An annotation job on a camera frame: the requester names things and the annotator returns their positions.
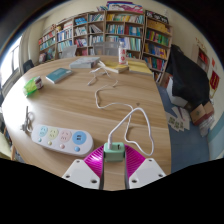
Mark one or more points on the green charger block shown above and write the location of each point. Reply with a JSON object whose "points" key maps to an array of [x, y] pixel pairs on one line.
{"points": [[114, 152]]}

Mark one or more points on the window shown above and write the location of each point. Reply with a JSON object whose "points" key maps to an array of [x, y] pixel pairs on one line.
{"points": [[8, 68]]}

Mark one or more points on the black cloth cover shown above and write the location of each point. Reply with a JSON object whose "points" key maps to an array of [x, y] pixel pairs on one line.
{"points": [[188, 76]]}

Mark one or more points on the yellow book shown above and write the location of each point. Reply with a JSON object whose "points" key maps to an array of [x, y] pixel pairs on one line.
{"points": [[115, 68]]}

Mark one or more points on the grey book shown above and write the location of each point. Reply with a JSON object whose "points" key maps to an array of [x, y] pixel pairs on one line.
{"points": [[85, 62]]}

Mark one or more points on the clear bottle with red label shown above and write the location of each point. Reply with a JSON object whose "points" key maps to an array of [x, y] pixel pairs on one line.
{"points": [[122, 55]]}

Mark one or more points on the cardboard box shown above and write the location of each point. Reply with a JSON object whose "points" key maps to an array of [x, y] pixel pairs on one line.
{"points": [[200, 114]]}

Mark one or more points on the red wall hanging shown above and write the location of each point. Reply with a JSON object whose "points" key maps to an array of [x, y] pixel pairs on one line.
{"points": [[214, 80]]}

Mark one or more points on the white box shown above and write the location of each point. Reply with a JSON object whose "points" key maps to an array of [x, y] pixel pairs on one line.
{"points": [[176, 98]]}

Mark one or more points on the papers on floor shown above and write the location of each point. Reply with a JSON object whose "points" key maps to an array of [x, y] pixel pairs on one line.
{"points": [[176, 119]]}

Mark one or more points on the dark office chair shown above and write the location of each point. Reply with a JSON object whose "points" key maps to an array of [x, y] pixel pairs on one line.
{"points": [[28, 66]]}

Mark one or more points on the teal book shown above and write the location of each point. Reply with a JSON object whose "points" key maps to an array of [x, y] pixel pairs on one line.
{"points": [[59, 75]]}

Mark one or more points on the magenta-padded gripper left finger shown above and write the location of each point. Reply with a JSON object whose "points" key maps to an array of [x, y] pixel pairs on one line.
{"points": [[93, 163]]}

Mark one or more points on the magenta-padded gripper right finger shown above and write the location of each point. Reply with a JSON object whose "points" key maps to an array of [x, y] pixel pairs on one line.
{"points": [[135, 163]]}

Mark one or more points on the yellow folder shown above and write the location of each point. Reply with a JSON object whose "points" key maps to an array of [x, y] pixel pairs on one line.
{"points": [[140, 67]]}

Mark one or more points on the grey mesh chair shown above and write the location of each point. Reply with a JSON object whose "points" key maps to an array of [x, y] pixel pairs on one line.
{"points": [[68, 51], [105, 48]]}

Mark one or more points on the wooden bookshelf unit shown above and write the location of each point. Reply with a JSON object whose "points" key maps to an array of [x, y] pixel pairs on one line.
{"points": [[133, 31]]}

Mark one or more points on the small wall shelf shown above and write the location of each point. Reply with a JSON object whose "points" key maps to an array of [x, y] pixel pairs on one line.
{"points": [[201, 55]]}

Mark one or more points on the white power strip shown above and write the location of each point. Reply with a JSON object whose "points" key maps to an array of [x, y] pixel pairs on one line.
{"points": [[63, 140]]}

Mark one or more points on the green plastic bag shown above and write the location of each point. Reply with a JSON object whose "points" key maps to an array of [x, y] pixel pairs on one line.
{"points": [[30, 87]]}

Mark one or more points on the small red-labelled jar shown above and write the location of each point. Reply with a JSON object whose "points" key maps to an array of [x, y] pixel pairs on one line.
{"points": [[39, 82]]}

